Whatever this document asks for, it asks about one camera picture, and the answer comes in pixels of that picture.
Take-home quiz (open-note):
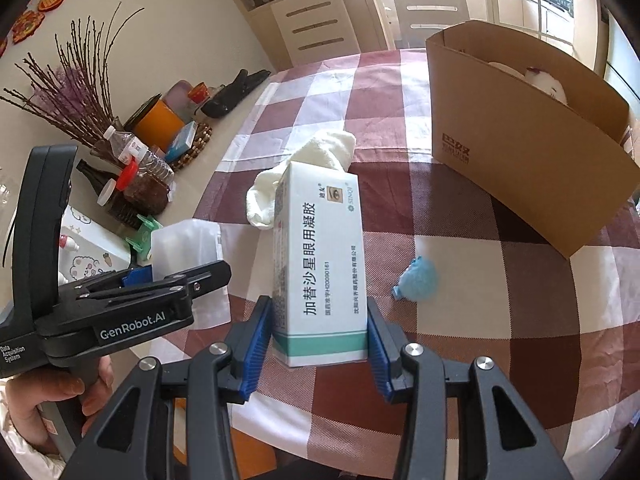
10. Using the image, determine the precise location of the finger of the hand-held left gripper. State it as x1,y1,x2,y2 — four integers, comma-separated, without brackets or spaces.
75,260,233,311
59,266,155,306

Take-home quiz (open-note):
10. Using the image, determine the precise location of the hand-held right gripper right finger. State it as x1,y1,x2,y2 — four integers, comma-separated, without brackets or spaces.
366,297,573,480

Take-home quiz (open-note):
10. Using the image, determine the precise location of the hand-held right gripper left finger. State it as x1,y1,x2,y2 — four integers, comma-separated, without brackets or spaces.
60,295,273,480

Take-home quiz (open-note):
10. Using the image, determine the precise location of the clear plastic zip bag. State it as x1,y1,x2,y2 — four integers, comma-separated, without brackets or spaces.
150,219,232,336

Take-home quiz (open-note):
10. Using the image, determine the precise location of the white medicine box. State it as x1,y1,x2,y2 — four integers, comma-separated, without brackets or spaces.
270,161,368,370

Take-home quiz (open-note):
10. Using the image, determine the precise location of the brown cardboard box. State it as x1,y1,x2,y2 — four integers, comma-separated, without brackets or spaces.
425,20,640,260

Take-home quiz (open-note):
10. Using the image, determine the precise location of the red white plush hat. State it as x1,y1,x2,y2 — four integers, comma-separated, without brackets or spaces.
524,66,568,106

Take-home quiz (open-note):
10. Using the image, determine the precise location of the pink container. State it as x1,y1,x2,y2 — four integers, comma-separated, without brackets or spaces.
162,80,193,111

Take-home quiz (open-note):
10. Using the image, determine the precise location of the person's left hand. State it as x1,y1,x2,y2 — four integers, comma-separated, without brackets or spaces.
7,357,115,448

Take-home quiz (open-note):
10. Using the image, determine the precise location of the green plastic holder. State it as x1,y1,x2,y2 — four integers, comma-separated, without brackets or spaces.
122,214,163,263

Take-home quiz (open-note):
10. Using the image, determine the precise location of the white cartoon water dispenser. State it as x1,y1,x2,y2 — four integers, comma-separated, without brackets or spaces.
57,205,133,286

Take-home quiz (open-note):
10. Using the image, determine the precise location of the blue fluffy ball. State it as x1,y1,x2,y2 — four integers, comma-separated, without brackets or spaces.
392,256,439,302

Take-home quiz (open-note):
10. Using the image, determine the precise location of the dark glass bottle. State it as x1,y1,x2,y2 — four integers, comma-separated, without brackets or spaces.
75,159,146,223

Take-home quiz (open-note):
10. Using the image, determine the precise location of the red lid jar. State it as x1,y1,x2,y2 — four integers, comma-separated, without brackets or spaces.
116,157,173,216

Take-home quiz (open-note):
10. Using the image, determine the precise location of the plastic water bottle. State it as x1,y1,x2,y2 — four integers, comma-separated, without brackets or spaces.
102,125,176,181

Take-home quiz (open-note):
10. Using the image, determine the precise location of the wooden bead trivet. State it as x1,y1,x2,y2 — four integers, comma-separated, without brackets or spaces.
170,121,213,171

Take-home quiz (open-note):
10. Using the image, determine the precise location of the blue tissue pack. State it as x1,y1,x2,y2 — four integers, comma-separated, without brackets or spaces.
164,121,197,162

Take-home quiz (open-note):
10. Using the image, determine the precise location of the orange canister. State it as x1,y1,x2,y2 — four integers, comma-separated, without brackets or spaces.
122,94,186,148

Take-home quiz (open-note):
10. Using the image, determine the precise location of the dried branches bunch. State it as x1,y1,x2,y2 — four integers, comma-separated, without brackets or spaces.
0,2,146,153

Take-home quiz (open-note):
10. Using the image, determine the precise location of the large white towel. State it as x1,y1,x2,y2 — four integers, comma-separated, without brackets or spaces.
246,130,357,232

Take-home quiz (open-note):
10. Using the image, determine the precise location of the white drawer cabinet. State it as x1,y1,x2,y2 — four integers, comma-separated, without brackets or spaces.
270,0,362,67

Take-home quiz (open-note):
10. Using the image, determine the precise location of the wooden chair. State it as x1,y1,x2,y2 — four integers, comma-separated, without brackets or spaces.
386,0,471,51

